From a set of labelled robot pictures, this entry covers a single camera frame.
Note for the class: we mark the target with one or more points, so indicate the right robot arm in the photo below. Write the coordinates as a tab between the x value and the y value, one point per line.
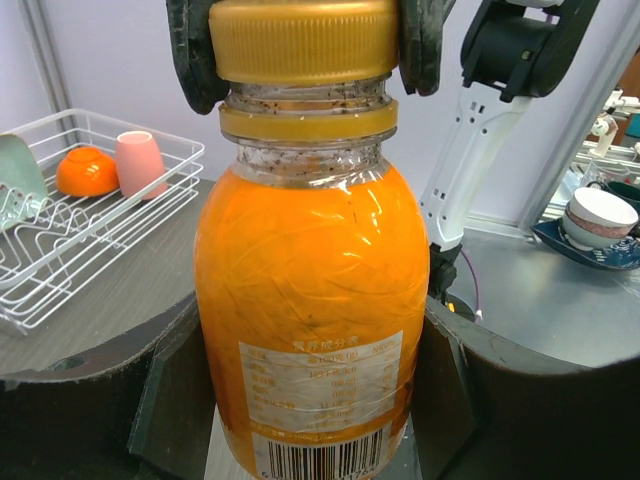
507	59

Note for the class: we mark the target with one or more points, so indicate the orange bottle cap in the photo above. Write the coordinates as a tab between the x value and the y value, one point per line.
304	42

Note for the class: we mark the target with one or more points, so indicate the orange juice bottle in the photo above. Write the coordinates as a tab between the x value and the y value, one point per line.
311	267

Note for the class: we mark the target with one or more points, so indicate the pink cup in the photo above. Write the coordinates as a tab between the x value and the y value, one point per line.
138	161

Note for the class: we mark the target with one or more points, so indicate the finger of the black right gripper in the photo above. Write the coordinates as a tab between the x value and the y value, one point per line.
193	54
421	26

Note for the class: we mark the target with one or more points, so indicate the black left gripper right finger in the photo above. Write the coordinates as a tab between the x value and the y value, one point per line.
485	407

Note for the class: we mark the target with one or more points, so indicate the mint green divided tray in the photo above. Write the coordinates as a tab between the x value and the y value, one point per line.
23	188

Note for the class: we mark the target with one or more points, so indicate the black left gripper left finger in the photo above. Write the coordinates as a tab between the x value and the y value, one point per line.
139	406

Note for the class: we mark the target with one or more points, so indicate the orange bowl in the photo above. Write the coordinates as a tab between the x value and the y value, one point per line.
86	172

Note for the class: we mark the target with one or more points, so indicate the white wire dish rack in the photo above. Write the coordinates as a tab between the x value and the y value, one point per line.
53	245

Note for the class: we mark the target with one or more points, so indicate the stacked ceramic bowls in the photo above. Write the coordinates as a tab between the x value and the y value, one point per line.
596	219

